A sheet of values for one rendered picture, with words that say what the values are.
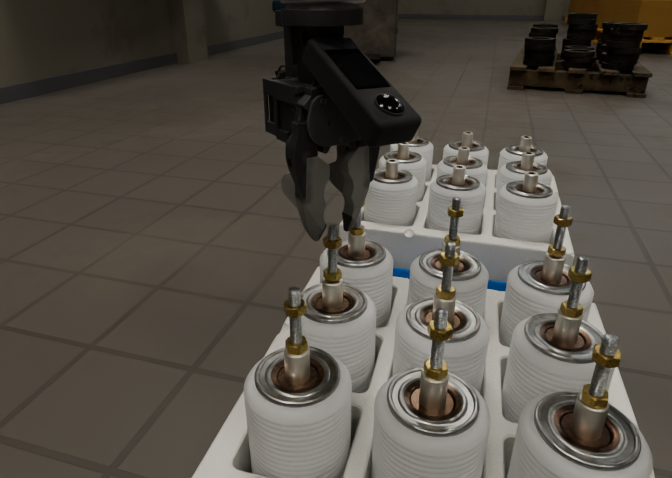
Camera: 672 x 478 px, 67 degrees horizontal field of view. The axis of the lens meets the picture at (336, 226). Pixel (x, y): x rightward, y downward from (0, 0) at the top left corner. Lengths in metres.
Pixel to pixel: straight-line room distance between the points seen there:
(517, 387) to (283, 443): 0.24
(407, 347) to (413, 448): 0.13
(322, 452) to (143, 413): 0.42
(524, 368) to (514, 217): 0.40
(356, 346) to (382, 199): 0.41
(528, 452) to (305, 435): 0.18
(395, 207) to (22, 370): 0.67
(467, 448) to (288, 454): 0.15
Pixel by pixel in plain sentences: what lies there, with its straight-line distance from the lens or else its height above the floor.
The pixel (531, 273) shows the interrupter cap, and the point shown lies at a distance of 0.65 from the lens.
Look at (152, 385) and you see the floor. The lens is 0.88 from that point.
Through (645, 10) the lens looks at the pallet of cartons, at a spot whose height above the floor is 0.37.
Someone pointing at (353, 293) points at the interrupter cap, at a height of 0.25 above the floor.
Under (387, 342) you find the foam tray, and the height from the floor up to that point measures 0.18.
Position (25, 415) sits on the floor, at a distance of 0.91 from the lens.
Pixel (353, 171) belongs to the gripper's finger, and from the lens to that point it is 0.49.
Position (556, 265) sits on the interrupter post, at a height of 0.27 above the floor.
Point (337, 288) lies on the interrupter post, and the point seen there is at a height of 0.28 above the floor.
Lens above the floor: 0.56
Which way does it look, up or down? 25 degrees down
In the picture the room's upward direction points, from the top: straight up
